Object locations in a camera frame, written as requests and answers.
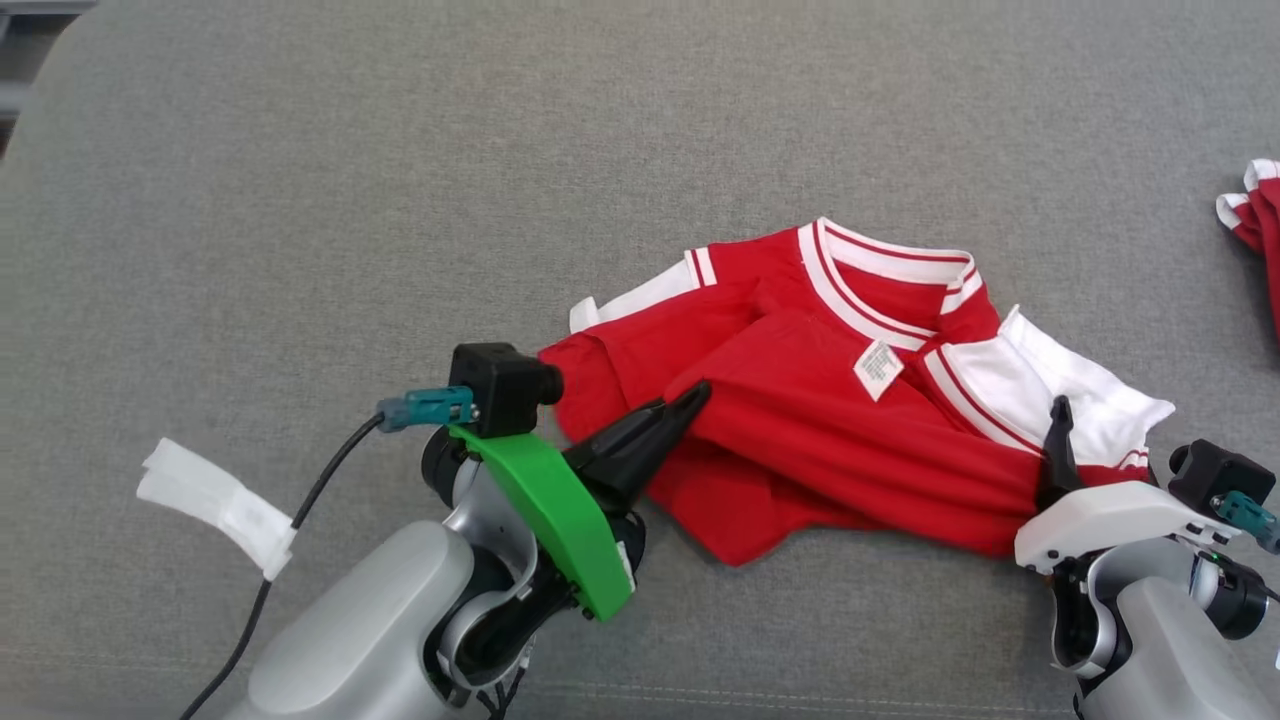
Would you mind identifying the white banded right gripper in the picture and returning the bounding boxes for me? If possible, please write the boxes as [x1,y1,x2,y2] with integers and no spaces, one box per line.
[1014,394,1243,577]

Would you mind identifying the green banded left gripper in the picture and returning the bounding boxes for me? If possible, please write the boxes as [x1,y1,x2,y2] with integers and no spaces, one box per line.
[448,379,714,624]

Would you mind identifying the red white basketball jersey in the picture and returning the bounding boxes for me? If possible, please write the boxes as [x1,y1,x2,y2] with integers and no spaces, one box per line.
[537,216,1177,569]

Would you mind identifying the red shorts with white trim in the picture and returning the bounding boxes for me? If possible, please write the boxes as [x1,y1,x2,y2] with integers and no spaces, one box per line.
[1214,157,1280,347]

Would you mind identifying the grey fabric sofa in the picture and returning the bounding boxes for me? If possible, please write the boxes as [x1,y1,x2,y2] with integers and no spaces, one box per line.
[0,0,1280,720]

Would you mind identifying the white tape strip on cable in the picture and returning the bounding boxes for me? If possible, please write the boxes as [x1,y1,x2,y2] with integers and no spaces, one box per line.
[136,436,299,582]

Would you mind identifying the grey partition base rail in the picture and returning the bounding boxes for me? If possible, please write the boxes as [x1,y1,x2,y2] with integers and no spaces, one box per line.
[0,0,98,156]

